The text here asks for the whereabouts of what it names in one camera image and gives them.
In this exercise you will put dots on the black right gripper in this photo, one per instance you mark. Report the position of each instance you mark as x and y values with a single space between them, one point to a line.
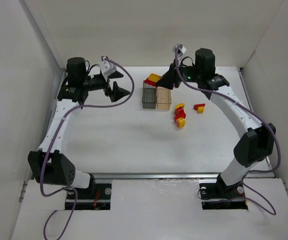
174 77

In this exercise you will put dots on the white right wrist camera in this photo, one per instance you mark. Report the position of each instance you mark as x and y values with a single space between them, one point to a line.
179 49

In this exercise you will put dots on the smoky grey plastic container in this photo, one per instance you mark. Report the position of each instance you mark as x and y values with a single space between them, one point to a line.
149 98

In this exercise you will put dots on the yellow lego brick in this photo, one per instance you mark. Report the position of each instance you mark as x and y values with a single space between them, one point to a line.
154 77
200 109

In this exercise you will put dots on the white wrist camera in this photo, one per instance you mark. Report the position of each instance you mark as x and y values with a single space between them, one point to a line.
179 49
107 68

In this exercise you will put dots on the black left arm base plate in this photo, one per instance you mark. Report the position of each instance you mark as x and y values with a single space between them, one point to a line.
97 197

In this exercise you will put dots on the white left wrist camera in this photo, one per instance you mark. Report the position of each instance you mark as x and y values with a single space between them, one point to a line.
107 68

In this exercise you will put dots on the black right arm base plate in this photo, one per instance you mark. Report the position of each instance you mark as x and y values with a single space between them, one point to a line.
215 196

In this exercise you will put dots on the lower red yellow lego stack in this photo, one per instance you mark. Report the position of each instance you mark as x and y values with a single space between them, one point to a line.
179 121

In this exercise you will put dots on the clear tan plastic container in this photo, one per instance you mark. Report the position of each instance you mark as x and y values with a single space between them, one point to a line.
164 99

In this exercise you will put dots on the red curved lego brick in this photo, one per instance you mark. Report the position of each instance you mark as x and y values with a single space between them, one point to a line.
196 106

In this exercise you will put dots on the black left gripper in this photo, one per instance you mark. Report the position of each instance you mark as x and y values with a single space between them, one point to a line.
108 85

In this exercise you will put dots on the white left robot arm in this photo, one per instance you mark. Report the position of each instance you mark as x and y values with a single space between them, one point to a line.
49 163

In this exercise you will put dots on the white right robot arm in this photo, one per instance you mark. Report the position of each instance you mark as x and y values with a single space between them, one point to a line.
256 137

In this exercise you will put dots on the aluminium frame rail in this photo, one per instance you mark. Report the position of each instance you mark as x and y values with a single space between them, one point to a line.
155 176

